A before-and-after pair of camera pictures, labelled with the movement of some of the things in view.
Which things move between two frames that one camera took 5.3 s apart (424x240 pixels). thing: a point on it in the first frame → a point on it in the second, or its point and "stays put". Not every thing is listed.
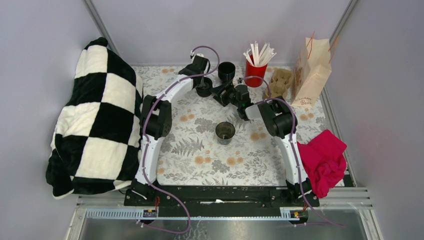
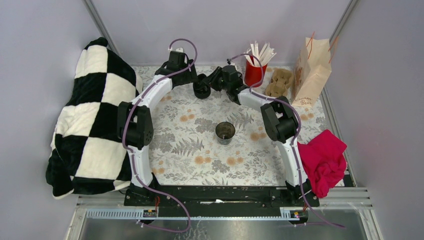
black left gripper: (198, 85) → (190, 76)
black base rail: (221, 197) stays put
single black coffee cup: (225, 132) stays put
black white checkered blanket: (95, 141) stays put
